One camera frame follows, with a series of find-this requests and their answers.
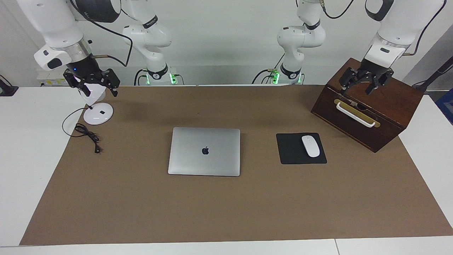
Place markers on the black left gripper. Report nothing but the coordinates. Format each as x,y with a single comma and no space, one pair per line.
373,69

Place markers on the dark wooden box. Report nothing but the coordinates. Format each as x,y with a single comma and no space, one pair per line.
389,106

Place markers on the blue crate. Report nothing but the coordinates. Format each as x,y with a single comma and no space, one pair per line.
446,106

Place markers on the brown table mat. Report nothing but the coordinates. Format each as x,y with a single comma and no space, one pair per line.
141,205

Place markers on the white power strip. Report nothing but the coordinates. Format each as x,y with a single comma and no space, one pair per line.
51,79

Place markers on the black tripod stand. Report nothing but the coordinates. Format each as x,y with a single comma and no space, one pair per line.
437,72

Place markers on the black clamp mount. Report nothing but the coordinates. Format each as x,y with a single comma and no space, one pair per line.
7,88

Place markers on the white desk lamp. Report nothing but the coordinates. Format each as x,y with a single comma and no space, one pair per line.
97,115

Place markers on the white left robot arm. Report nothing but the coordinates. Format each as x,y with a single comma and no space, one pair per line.
400,21

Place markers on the white computer mouse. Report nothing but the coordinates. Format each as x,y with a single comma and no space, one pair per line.
310,146

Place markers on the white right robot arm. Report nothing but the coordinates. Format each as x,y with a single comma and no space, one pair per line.
53,21

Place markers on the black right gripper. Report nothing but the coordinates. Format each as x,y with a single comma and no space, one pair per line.
86,69

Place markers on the black mouse pad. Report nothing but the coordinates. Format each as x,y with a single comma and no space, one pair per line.
290,150

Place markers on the silver laptop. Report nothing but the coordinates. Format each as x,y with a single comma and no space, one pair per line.
205,159

